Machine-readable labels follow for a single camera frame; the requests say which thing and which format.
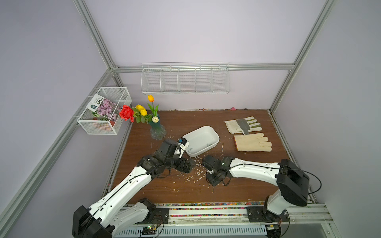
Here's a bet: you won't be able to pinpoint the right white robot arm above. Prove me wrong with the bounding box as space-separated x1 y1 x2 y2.
202 155 310 223

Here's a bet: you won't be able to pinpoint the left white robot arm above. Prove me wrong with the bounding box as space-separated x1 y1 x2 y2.
72 137 195 238

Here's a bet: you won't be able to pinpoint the white plastic storage box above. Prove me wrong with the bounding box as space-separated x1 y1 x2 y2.
183 126 220 158

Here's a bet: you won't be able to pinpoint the glass vase with flowers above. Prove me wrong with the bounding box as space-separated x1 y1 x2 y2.
119 95 166 140

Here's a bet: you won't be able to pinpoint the beige canvas work glove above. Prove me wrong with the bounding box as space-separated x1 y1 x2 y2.
234 133 272 152

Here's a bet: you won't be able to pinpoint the grey striped work glove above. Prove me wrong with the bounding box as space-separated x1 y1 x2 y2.
225 116 262 135

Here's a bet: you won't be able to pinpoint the purple potted flowers with card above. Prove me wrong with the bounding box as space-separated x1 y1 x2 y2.
86 94 122 126

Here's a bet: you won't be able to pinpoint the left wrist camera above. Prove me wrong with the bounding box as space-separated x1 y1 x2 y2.
174 137 189 158

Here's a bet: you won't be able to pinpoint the long white wire shelf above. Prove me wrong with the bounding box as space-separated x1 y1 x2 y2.
141 62 231 94

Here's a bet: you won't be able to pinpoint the small white wire basket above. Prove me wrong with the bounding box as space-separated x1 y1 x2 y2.
77 87 132 135

